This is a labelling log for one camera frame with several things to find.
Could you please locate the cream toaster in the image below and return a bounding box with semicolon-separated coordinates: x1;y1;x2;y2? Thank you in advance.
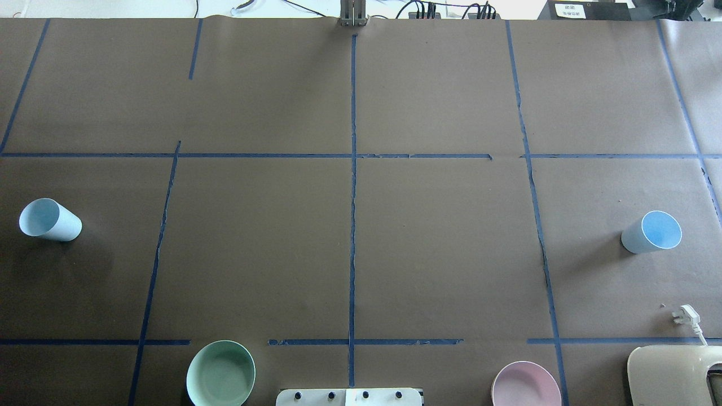
626;345;721;405

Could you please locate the white power plug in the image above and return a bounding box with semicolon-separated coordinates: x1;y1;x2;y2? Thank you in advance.
671;304;708;346

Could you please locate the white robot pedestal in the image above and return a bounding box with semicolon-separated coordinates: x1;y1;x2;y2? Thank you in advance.
275;387;425;405

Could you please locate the aluminium frame post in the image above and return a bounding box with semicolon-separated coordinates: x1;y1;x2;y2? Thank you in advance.
338;0;368;27

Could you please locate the black labelled box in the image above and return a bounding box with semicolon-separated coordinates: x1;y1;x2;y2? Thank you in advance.
537;1;632;21

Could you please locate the black power strip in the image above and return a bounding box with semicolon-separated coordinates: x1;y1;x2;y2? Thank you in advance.
461;2;500;20
408;2;441;20

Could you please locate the green bowl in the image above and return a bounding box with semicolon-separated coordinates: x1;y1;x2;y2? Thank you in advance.
186;340;256;405

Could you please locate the blue cup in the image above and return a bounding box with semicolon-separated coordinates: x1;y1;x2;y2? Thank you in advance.
18;198;83;242
620;210;683;254

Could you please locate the pink bowl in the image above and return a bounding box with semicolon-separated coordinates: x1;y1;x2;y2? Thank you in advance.
490;361;563;405

